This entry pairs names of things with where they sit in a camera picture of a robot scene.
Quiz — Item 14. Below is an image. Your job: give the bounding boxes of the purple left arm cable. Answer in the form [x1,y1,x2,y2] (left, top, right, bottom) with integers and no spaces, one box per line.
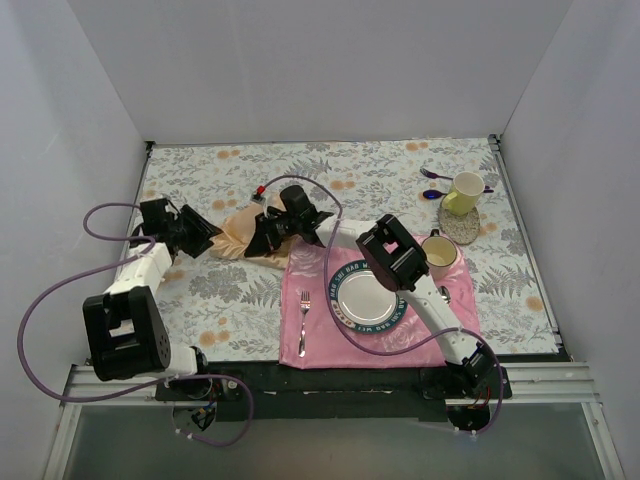
[18,202,256,447]

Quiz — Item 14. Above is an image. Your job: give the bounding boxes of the purple plastic spoon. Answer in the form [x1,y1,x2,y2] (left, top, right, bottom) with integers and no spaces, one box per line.
[421,187,494,200]

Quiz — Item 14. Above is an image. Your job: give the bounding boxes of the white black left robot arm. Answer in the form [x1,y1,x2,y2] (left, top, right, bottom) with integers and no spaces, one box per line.
[83,198,222,400]

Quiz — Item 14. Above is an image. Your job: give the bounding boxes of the white plate teal rim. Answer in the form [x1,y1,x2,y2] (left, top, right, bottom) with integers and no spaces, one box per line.
[328,260,408,335]

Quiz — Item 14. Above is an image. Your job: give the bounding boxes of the silver spoon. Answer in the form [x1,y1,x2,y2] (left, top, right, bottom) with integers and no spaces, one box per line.
[438,286,452,305]

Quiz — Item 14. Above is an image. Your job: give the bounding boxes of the yellow green mug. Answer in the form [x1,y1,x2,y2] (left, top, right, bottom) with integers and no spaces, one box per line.
[441,171,485,216]

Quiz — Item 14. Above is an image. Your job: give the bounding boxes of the purple plastic fork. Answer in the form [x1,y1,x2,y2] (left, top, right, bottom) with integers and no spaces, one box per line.
[420,168,452,180]

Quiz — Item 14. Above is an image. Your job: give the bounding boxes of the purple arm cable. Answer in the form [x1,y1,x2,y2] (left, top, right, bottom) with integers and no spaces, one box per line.
[259,175,506,436]
[18,202,256,447]

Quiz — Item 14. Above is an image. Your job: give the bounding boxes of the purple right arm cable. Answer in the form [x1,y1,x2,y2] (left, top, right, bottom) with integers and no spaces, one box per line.
[259,175,506,436]

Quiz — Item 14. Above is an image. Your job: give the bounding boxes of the pink rose placemat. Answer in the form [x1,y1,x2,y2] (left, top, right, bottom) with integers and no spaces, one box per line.
[279,239,480,369]

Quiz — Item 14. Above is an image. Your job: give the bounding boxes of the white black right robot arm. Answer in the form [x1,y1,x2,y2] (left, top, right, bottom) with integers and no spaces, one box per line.
[245,184,506,402]

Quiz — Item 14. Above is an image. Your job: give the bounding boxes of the floral tablecloth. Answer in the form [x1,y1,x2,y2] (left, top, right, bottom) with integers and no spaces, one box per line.
[140,138,560,361]

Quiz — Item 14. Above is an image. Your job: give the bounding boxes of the aluminium frame rail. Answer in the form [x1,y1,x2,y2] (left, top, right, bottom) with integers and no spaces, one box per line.
[44,359,624,479]

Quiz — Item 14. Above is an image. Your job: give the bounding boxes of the peach satin napkin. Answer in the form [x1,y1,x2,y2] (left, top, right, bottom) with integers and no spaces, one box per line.
[209,203,291,270]

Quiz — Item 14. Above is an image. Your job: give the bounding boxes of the silver fork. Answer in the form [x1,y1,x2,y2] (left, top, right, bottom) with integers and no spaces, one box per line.
[298,290,311,358]

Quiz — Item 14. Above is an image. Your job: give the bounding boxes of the speckled round coaster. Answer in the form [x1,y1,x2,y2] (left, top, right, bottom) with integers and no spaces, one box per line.
[437,205,480,246]

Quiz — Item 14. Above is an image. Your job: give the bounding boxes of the cream enamel mug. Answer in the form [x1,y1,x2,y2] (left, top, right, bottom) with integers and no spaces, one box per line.
[421,229,458,280]

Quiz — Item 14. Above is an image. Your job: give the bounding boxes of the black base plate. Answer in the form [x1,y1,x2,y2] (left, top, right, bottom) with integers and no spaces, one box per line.
[154,357,514,421]

